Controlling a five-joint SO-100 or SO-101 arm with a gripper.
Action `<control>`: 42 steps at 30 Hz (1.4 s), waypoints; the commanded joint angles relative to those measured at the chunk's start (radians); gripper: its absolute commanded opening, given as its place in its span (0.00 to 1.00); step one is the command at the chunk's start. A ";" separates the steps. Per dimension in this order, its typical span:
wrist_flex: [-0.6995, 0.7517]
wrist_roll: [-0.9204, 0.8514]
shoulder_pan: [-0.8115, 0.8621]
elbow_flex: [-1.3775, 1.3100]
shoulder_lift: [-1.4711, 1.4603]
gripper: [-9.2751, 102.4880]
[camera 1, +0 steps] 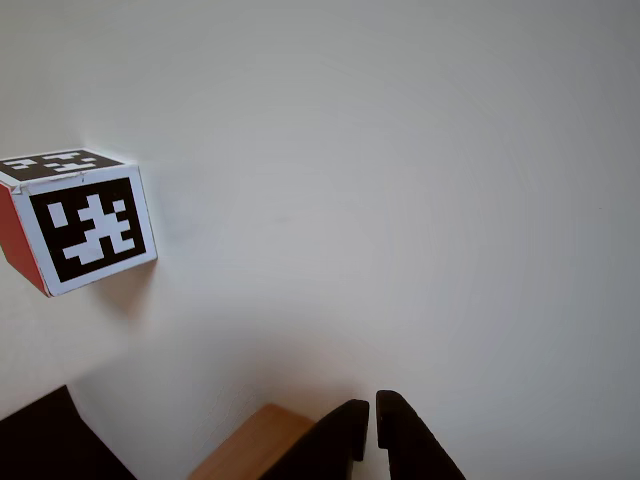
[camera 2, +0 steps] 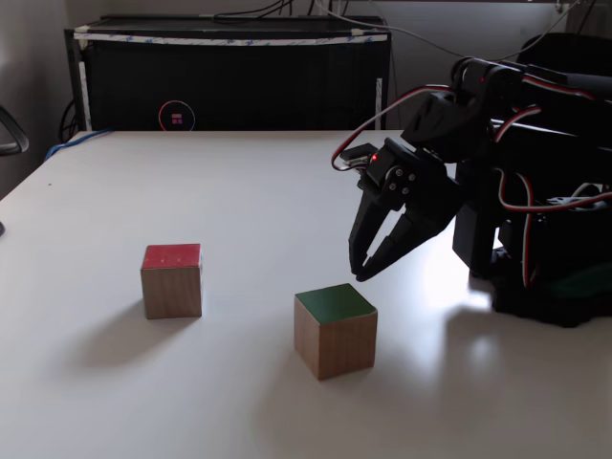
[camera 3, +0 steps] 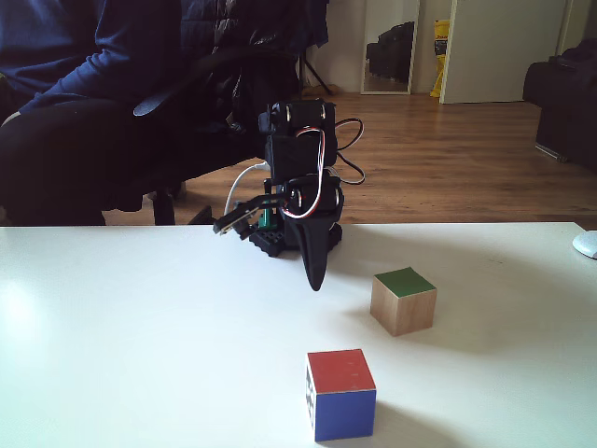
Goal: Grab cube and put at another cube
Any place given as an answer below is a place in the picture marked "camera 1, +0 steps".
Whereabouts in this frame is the wooden cube with green face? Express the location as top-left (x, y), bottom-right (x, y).
top-left (187, 403), bottom-right (318, 480)

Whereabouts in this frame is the red cube with marker tags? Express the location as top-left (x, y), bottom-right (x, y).
top-left (0, 147), bottom-right (159, 299)

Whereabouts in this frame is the black flat plate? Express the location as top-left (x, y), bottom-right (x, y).
top-left (0, 383), bottom-right (138, 480)

